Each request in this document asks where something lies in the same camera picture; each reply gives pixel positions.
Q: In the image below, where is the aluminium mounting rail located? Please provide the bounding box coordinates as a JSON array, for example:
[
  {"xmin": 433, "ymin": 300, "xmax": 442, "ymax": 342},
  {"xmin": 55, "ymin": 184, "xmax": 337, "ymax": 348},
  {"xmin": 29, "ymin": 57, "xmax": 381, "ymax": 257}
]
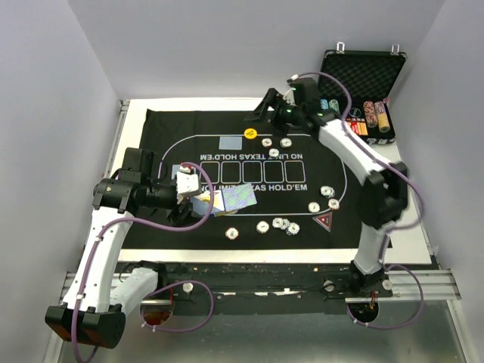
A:
[{"xmin": 63, "ymin": 261, "xmax": 461, "ymax": 306}]

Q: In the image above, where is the blue white 5 chip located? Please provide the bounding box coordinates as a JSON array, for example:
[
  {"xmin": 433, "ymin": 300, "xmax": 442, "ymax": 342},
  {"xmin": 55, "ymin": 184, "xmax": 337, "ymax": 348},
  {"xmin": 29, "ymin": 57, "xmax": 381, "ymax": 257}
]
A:
[
  {"xmin": 268, "ymin": 148, "xmax": 280, "ymax": 158},
  {"xmin": 320, "ymin": 186, "xmax": 335, "ymax": 198}
]

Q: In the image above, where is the green chip row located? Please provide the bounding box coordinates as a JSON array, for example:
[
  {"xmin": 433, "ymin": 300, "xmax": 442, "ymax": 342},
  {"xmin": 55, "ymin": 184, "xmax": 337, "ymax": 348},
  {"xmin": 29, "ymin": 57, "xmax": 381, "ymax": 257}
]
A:
[{"xmin": 328, "ymin": 99, "xmax": 340, "ymax": 113}]

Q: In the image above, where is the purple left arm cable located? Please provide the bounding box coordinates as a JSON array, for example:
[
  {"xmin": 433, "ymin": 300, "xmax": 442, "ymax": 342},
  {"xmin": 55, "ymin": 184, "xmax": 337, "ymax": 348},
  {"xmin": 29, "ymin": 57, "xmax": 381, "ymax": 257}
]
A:
[{"xmin": 71, "ymin": 161, "xmax": 216, "ymax": 362}]

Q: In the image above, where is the blue white 5 chip far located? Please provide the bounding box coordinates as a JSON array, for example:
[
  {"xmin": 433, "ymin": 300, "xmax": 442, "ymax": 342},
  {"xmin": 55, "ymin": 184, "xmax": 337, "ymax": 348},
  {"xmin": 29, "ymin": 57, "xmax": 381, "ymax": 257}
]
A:
[{"xmin": 268, "ymin": 148, "xmax": 280, "ymax": 158}]

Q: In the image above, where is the red white chip near edge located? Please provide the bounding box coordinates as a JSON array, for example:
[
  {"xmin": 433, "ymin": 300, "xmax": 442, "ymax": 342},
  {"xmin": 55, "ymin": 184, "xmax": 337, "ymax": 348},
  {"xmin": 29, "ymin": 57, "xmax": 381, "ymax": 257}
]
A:
[{"xmin": 225, "ymin": 227, "xmax": 239, "ymax": 240}]

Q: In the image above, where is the blue back card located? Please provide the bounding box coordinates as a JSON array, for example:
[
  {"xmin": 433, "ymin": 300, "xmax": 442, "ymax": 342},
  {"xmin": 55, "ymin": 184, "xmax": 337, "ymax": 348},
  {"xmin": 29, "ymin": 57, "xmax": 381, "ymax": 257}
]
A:
[
  {"xmin": 222, "ymin": 183, "xmax": 257, "ymax": 212},
  {"xmin": 171, "ymin": 164, "xmax": 181, "ymax": 180},
  {"xmin": 219, "ymin": 136, "xmax": 243, "ymax": 150}
]

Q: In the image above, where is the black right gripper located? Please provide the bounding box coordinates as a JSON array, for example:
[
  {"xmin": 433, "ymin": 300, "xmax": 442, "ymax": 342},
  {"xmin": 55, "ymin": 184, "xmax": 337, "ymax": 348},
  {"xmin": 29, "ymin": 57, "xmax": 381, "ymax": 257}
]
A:
[{"xmin": 244, "ymin": 88, "xmax": 303, "ymax": 139}]

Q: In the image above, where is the blue white chip stack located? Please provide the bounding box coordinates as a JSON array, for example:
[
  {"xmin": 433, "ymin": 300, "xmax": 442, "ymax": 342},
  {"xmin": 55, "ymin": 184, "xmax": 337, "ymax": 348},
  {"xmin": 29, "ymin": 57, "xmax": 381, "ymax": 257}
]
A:
[{"xmin": 286, "ymin": 222, "xmax": 300, "ymax": 235}]

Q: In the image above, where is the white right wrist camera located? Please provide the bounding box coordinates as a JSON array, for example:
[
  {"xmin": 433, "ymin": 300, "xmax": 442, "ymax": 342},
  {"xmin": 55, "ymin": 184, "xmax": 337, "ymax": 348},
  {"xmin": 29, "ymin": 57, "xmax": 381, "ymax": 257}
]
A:
[{"xmin": 283, "ymin": 87, "xmax": 297, "ymax": 105}]

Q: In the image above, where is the black poker table mat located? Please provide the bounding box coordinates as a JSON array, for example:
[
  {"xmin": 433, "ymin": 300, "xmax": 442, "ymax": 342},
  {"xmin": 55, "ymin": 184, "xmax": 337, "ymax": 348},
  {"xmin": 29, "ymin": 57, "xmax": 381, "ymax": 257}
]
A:
[{"xmin": 124, "ymin": 110, "xmax": 361, "ymax": 250}]

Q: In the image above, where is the purple tan chip row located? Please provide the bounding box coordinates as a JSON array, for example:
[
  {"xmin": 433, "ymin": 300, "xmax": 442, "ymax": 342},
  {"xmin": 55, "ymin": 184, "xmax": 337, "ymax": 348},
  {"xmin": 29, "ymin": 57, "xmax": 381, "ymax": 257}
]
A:
[{"xmin": 374, "ymin": 101, "xmax": 390, "ymax": 133}]

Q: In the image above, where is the red orange card box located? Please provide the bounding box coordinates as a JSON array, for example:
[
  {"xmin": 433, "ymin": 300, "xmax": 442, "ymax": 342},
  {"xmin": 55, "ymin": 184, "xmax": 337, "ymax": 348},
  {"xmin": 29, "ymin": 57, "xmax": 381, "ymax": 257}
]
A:
[{"xmin": 346, "ymin": 117, "xmax": 368, "ymax": 137}]

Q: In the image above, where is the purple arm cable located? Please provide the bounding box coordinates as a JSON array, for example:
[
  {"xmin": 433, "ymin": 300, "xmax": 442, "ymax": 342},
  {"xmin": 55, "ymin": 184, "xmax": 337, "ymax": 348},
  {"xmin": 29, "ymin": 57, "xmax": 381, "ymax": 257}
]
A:
[
  {"xmin": 287, "ymin": 71, "xmax": 426, "ymax": 329},
  {"xmin": 71, "ymin": 161, "xmax": 216, "ymax": 362}
]

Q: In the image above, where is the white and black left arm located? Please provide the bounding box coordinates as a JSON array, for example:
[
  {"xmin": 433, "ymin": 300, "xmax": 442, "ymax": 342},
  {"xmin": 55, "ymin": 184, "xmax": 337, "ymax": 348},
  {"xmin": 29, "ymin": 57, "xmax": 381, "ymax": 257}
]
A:
[{"xmin": 45, "ymin": 148, "xmax": 208, "ymax": 349}]

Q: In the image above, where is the blue playing card deck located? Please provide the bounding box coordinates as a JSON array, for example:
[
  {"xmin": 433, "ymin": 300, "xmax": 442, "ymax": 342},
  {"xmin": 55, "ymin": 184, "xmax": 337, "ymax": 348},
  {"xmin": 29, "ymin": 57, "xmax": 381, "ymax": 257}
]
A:
[{"xmin": 189, "ymin": 190, "xmax": 228, "ymax": 216}]

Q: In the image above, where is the blue white 5 chip right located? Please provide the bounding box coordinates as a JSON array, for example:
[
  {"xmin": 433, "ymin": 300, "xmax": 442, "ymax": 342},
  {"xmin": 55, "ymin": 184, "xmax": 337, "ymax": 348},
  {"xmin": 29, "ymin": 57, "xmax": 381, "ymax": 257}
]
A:
[{"xmin": 320, "ymin": 186, "xmax": 335, "ymax": 198}]

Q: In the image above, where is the red triangular dealer marker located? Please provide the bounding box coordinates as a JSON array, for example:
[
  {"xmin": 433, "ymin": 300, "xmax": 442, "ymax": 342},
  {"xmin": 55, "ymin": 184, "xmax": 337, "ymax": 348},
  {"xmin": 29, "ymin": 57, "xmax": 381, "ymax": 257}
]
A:
[{"xmin": 312, "ymin": 212, "xmax": 333, "ymax": 232}]

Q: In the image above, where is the light blue chip row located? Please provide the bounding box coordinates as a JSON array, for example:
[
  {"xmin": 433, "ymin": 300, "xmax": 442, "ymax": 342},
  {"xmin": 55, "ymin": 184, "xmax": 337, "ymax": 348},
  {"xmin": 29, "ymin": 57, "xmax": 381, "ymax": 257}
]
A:
[{"xmin": 321, "ymin": 99, "xmax": 329, "ymax": 110}]

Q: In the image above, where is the red brown chip row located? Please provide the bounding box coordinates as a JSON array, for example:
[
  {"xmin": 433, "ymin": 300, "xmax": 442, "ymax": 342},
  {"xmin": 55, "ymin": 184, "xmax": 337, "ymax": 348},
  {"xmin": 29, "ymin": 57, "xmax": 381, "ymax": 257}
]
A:
[{"xmin": 363, "ymin": 101, "xmax": 377, "ymax": 128}]

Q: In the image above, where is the black aluminium poker chip case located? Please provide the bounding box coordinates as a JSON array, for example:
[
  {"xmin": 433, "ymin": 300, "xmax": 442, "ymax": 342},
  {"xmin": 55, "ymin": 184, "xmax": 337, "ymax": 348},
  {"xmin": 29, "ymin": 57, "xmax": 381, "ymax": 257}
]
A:
[{"xmin": 321, "ymin": 42, "xmax": 407, "ymax": 145}]

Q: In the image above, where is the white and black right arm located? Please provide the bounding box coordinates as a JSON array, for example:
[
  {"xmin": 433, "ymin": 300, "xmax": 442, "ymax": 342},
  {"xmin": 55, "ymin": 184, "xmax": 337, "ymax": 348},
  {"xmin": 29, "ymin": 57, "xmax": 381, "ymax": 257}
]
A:
[{"xmin": 246, "ymin": 73, "xmax": 409, "ymax": 296}]

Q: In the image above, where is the yellow round dealer button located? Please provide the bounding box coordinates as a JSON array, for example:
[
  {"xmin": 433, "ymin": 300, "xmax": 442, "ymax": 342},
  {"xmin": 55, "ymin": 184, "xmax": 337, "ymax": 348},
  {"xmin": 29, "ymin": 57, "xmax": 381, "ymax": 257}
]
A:
[{"xmin": 244, "ymin": 128, "xmax": 258, "ymax": 140}]

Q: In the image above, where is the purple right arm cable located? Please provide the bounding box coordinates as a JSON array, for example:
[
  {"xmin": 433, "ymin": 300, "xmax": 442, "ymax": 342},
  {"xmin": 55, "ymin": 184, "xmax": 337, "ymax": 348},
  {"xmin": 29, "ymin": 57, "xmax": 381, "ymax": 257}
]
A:
[{"xmin": 287, "ymin": 71, "xmax": 426, "ymax": 329}]

